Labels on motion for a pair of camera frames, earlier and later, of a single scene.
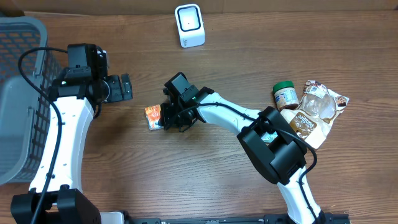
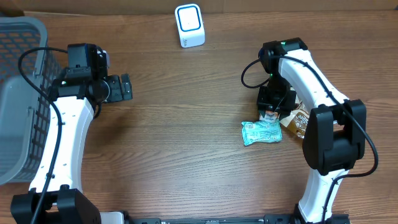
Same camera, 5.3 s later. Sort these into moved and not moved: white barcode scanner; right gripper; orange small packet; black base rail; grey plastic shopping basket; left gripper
Moved: right gripper; orange small packet
Not moved: white barcode scanner; grey plastic shopping basket; black base rail; left gripper
